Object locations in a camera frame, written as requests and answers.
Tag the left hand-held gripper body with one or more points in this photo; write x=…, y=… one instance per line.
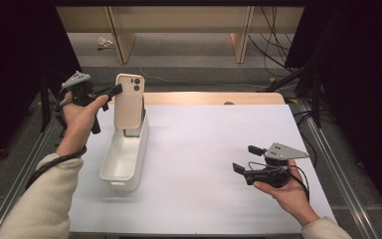
x=83, y=91

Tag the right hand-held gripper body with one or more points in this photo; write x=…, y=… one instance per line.
x=272, y=176

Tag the beige phone case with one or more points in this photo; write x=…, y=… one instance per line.
x=129, y=106

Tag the white plastic storage box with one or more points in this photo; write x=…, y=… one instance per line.
x=122, y=159

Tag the person's right hand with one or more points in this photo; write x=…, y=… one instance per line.
x=291, y=199

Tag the person's left hand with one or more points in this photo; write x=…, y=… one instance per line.
x=76, y=126

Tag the white table cover sheet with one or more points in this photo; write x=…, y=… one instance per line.
x=195, y=149

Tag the crumpled white paper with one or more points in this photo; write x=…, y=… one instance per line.
x=105, y=43

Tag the black curtain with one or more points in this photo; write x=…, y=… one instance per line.
x=13, y=66
x=361, y=83

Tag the black stand leg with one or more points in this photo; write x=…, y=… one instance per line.
x=285, y=79

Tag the light wooden bench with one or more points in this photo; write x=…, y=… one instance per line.
x=179, y=18

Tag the black metal post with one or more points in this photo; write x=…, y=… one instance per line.
x=45, y=103

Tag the aluminium frame rail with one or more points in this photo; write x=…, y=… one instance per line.
x=338, y=172
x=20, y=182

